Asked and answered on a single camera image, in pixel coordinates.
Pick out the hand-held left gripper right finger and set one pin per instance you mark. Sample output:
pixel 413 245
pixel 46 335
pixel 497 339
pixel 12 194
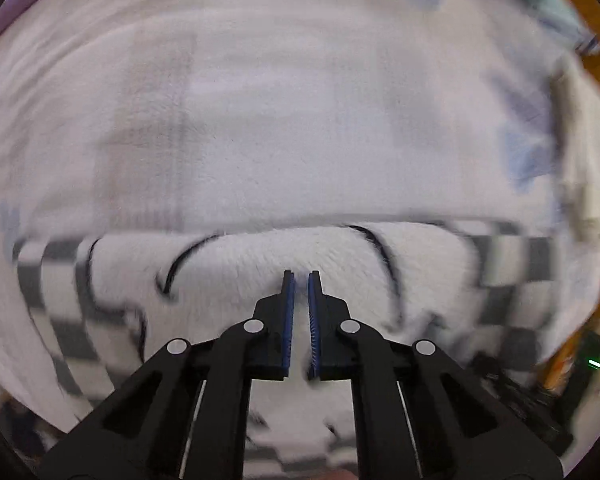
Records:
pixel 313 325

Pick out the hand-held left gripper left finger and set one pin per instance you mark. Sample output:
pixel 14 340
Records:
pixel 289 325

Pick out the grey white checkered cardigan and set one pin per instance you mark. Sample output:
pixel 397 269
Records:
pixel 230 270

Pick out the white checkered fleece blanket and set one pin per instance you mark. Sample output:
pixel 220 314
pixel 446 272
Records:
pixel 280 110

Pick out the cream white garment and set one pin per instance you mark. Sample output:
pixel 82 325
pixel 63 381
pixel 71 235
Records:
pixel 590 160

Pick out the teal striped pillow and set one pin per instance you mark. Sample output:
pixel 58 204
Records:
pixel 555 5

